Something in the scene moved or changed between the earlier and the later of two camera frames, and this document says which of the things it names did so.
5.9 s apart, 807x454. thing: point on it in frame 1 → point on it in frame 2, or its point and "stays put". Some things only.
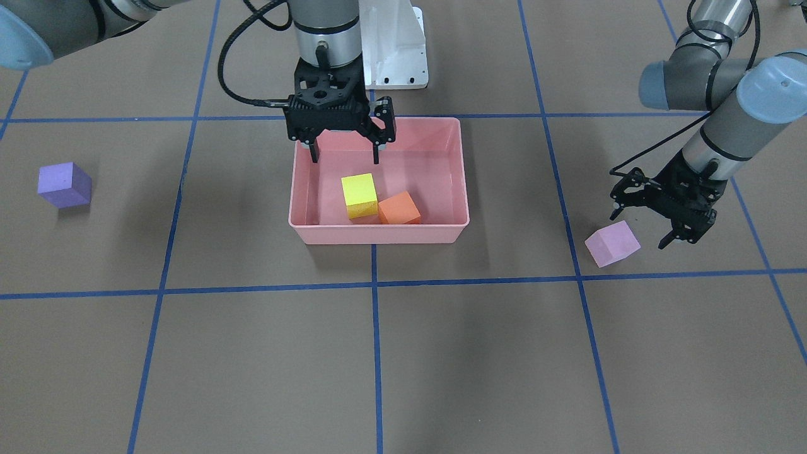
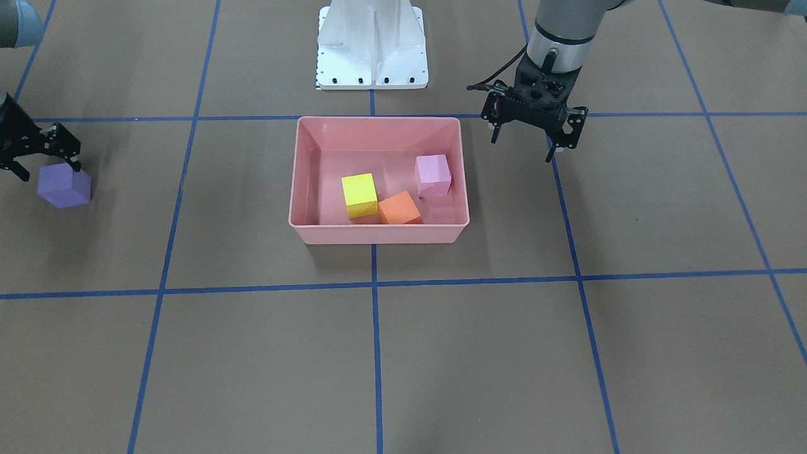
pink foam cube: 612,243 → 432,174
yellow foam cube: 360,195 stays put
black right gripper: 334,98 → 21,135
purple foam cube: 65,185 stays put
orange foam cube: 400,209 stays put
